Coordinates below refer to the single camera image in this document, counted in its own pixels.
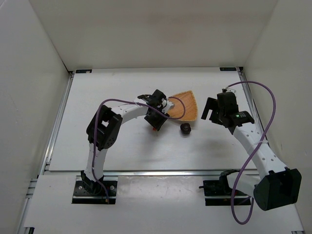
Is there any woven wicker fruit bowl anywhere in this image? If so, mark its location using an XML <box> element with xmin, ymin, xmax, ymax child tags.
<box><xmin>168</xmin><ymin>90</ymin><xmax>198</xmax><ymax>121</ymax></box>

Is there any dark purple fake fruit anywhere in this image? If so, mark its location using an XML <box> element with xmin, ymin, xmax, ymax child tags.
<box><xmin>180</xmin><ymin>123</ymin><xmax>192</xmax><ymax>136</ymax></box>

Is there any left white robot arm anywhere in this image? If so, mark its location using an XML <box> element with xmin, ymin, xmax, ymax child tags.
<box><xmin>81</xmin><ymin>90</ymin><xmax>174</xmax><ymax>195</ymax></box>

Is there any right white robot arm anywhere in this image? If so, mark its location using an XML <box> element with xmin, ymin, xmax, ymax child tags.
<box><xmin>201</xmin><ymin>92</ymin><xmax>302</xmax><ymax>211</ymax></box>

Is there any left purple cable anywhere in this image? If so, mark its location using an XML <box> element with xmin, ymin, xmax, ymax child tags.
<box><xmin>92</xmin><ymin>97</ymin><xmax>187</xmax><ymax>203</ymax></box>

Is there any purple cable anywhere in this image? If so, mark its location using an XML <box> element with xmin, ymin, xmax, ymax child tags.
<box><xmin>92</xmin><ymin>97</ymin><xmax>187</xmax><ymax>203</ymax></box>
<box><xmin>223</xmin><ymin>81</ymin><xmax>276</xmax><ymax>224</ymax></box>

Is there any right black corner bracket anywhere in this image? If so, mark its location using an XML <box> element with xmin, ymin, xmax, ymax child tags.
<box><xmin>219</xmin><ymin>67</ymin><xmax>236</xmax><ymax>72</ymax></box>

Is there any black corner bracket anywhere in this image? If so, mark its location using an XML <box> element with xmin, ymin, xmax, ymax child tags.
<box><xmin>219</xmin><ymin>67</ymin><xmax>236</xmax><ymax>72</ymax></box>
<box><xmin>75</xmin><ymin>69</ymin><xmax>92</xmax><ymax>74</ymax></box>

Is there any left black corner bracket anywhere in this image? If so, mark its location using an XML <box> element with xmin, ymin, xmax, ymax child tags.
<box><xmin>75</xmin><ymin>69</ymin><xmax>92</xmax><ymax>74</ymax></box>

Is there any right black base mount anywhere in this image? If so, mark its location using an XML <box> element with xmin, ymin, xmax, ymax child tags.
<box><xmin>199</xmin><ymin>170</ymin><xmax>251</xmax><ymax>206</ymax></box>

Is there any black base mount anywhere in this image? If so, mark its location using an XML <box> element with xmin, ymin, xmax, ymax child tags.
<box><xmin>199</xmin><ymin>170</ymin><xmax>251</xmax><ymax>206</ymax></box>
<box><xmin>72</xmin><ymin>178</ymin><xmax>117</xmax><ymax>205</ymax></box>

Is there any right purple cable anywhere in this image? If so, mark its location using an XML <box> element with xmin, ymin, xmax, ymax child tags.
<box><xmin>223</xmin><ymin>81</ymin><xmax>276</xmax><ymax>224</ymax></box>

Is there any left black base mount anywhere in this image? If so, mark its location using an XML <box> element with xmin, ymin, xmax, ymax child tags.
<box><xmin>72</xmin><ymin>178</ymin><xmax>117</xmax><ymax>205</ymax></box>

